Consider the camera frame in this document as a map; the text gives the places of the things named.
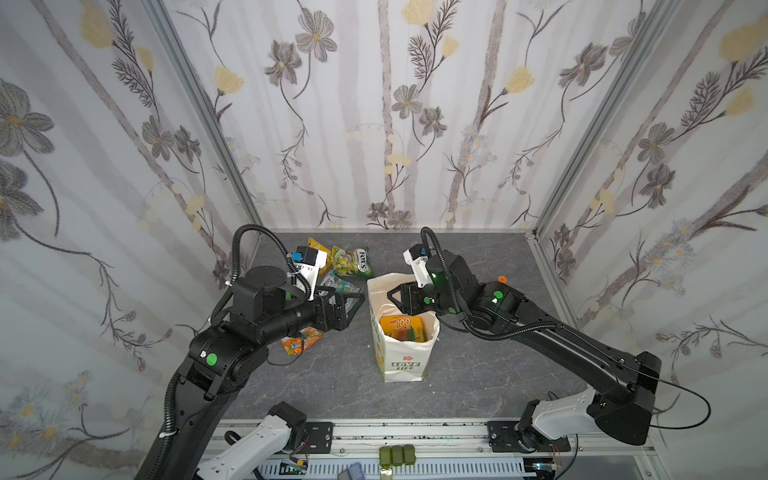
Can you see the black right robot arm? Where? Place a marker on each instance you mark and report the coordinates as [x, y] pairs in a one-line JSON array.
[[620, 397]]

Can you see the green block on rail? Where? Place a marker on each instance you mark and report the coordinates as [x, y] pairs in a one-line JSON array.
[[397, 456]]

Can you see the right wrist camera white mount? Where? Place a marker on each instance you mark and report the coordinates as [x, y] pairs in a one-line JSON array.
[[416, 257]]

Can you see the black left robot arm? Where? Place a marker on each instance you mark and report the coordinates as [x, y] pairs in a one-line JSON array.
[[265, 308]]

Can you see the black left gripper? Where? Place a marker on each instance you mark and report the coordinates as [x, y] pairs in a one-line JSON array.
[[330, 310]]

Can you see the yellow chips snack bag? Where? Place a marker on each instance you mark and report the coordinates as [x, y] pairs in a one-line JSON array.
[[323, 256]]

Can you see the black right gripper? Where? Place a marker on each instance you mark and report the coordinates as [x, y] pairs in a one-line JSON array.
[[411, 297]]

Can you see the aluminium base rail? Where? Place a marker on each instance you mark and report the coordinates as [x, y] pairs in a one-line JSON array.
[[442, 448]]

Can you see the white paper shopping bag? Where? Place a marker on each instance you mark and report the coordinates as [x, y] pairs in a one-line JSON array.
[[398, 361]]

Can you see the green Fox's candy bag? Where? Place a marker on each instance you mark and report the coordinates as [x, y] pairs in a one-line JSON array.
[[354, 262]]

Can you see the yellow orange snack bag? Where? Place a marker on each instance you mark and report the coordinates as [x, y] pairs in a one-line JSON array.
[[403, 328]]

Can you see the teal candy snack bag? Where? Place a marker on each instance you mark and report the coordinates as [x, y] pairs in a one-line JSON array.
[[332, 280]]

